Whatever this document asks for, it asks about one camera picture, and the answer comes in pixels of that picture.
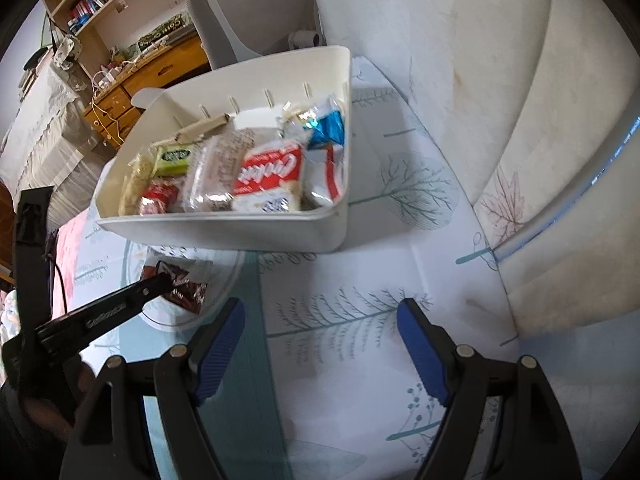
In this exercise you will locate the patterned white teal tablecloth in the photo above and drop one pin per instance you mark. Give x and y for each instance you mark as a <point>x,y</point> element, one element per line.
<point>321,385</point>

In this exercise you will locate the green snack packet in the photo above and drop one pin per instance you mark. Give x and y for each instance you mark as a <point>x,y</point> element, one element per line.
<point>172,160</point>

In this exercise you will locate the dark red coffee sachet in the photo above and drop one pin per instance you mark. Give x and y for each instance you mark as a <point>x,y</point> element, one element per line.
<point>188,293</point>

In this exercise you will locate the clear printed pastry packet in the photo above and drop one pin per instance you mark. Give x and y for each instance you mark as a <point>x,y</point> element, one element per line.
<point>212,173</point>

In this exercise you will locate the pink blanket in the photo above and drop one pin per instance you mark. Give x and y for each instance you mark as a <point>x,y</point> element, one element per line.
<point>66,252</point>

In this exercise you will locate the grey office chair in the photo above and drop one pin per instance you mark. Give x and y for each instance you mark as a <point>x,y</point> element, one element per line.
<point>233,31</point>

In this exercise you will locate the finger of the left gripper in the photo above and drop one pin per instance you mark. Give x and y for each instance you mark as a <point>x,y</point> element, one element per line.
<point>57,341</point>

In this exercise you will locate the yellow rice crispy packet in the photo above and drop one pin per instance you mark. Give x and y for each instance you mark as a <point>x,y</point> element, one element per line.
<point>135,183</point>

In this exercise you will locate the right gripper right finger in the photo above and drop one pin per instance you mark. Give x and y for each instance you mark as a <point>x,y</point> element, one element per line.
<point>532,439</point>

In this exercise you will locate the wooden desk with drawers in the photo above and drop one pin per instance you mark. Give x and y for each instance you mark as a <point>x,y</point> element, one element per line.
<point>112,114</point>

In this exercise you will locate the red white cookie packet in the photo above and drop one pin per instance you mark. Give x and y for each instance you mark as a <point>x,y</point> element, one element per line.
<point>270,180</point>

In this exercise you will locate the blue white wrapper packet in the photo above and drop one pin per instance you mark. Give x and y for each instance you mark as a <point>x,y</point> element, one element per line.
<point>320,128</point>

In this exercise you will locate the person left hand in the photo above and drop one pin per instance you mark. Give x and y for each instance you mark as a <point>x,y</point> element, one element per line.
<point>28,424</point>

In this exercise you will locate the wooden bookshelf hutch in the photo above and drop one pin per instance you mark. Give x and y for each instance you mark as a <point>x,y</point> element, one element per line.
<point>103,25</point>

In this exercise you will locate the tan paper stick packet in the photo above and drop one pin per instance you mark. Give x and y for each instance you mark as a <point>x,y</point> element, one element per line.
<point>196,131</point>

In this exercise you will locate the small red candy packet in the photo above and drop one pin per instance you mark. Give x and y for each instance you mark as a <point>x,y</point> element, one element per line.
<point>158,196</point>

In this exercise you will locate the lace covered piano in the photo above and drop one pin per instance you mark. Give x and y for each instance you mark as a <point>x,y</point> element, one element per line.
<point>51,144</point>

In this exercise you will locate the white plastic storage bin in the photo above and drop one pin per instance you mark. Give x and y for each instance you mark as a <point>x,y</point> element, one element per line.
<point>252,93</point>

